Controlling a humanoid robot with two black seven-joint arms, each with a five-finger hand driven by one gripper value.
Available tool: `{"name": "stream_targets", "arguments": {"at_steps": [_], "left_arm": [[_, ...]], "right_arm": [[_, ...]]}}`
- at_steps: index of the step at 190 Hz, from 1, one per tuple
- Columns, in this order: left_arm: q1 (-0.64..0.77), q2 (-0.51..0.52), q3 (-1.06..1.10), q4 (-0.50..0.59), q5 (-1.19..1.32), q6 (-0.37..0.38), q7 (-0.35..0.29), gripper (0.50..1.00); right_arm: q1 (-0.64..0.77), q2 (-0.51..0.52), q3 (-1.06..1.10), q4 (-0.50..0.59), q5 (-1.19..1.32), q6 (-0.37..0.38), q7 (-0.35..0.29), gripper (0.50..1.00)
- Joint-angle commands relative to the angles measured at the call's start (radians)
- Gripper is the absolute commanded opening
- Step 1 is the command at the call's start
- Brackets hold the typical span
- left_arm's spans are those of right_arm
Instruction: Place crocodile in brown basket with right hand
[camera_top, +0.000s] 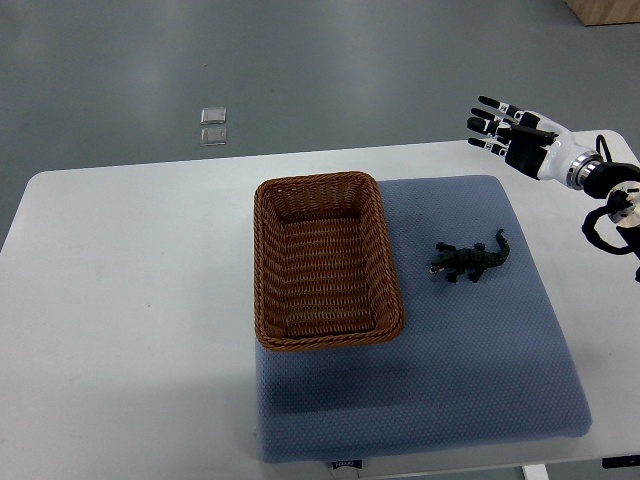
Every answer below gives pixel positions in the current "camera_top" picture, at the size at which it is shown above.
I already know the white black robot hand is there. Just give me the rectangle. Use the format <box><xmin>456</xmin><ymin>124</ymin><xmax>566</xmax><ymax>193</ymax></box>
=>
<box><xmin>467</xmin><ymin>96</ymin><xmax>603</xmax><ymax>190</ymax></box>

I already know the dark toy crocodile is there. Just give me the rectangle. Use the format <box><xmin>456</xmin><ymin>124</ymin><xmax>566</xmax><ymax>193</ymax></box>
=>
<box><xmin>429</xmin><ymin>229</ymin><xmax>510</xmax><ymax>283</ymax></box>

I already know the brown wicker basket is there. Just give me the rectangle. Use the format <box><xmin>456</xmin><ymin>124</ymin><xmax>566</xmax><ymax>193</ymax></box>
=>
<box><xmin>254</xmin><ymin>171</ymin><xmax>405</xmax><ymax>352</ymax></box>

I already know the wooden box corner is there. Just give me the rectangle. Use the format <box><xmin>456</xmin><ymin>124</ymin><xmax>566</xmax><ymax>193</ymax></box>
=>
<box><xmin>565</xmin><ymin>0</ymin><xmax>639</xmax><ymax>26</ymax></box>

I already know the blue-grey foam cushion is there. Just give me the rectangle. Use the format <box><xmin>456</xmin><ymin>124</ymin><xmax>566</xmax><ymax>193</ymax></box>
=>
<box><xmin>256</xmin><ymin>176</ymin><xmax>592</xmax><ymax>463</ymax></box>

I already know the upper floor socket plate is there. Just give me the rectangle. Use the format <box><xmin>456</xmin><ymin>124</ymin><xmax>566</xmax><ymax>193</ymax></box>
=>
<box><xmin>200</xmin><ymin>106</ymin><xmax>227</xmax><ymax>125</ymax></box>

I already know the white table leg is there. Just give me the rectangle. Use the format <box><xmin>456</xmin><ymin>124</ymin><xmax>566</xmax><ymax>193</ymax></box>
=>
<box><xmin>522</xmin><ymin>464</ymin><xmax>550</xmax><ymax>480</ymax></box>

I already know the black table control panel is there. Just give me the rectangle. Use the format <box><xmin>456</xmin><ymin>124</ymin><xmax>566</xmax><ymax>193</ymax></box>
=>
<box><xmin>601</xmin><ymin>454</ymin><xmax>640</xmax><ymax>469</ymax></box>

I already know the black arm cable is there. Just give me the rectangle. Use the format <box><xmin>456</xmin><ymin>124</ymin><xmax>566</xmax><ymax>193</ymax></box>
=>
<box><xmin>593</xmin><ymin>134</ymin><xmax>616</xmax><ymax>164</ymax></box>

